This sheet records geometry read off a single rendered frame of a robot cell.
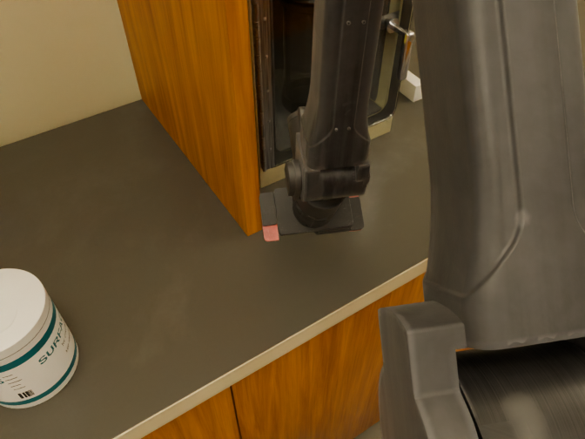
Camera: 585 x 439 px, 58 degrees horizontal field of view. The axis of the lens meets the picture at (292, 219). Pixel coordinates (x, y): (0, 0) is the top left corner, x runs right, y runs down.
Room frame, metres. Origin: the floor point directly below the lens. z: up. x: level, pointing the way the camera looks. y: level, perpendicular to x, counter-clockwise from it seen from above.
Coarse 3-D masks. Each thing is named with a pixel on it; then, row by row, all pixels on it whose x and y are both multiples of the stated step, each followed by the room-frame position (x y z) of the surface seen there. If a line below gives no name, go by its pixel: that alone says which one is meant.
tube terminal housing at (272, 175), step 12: (252, 36) 0.72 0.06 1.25; (252, 48) 0.72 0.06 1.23; (252, 60) 0.72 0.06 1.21; (252, 72) 0.72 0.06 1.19; (252, 84) 0.72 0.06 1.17; (372, 132) 0.86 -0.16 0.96; (384, 132) 0.88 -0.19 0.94; (276, 168) 0.74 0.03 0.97; (264, 180) 0.72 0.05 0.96; (276, 180) 0.74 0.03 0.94
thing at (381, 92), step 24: (288, 0) 0.74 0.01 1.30; (312, 0) 0.76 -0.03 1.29; (408, 0) 0.87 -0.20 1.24; (288, 24) 0.74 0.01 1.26; (312, 24) 0.76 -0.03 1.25; (384, 24) 0.84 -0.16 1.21; (408, 24) 0.87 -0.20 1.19; (288, 48) 0.74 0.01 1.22; (384, 48) 0.85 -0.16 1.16; (288, 72) 0.74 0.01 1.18; (384, 72) 0.85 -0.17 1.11; (288, 96) 0.74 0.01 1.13; (384, 96) 0.86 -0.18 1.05; (384, 120) 0.86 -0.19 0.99; (288, 144) 0.74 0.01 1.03
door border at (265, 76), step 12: (264, 0) 0.72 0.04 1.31; (264, 12) 0.72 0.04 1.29; (264, 24) 0.72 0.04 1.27; (264, 36) 0.72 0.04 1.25; (264, 48) 0.72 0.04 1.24; (264, 60) 0.72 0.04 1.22; (264, 72) 0.72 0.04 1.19; (264, 84) 0.72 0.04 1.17; (264, 96) 0.71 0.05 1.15; (264, 108) 0.71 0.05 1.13; (264, 120) 0.71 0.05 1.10; (264, 132) 0.71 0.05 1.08; (264, 156) 0.71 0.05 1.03
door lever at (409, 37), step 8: (392, 24) 0.85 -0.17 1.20; (392, 32) 0.85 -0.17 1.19; (400, 32) 0.83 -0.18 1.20; (408, 32) 0.81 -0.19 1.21; (408, 40) 0.81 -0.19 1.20; (400, 48) 0.82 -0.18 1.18; (408, 48) 0.81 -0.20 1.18; (400, 56) 0.82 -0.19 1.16; (408, 56) 0.81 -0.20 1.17; (400, 64) 0.81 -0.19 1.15; (408, 64) 0.81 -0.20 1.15; (400, 72) 0.81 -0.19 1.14
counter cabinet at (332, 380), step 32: (416, 288) 0.59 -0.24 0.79; (352, 320) 0.51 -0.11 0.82; (288, 352) 0.43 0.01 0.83; (320, 352) 0.47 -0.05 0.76; (352, 352) 0.51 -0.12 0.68; (256, 384) 0.40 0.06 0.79; (288, 384) 0.43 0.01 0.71; (320, 384) 0.47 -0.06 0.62; (352, 384) 0.52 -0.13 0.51; (192, 416) 0.33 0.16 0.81; (224, 416) 0.36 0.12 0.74; (256, 416) 0.39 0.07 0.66; (288, 416) 0.43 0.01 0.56; (320, 416) 0.48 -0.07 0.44; (352, 416) 0.54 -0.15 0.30
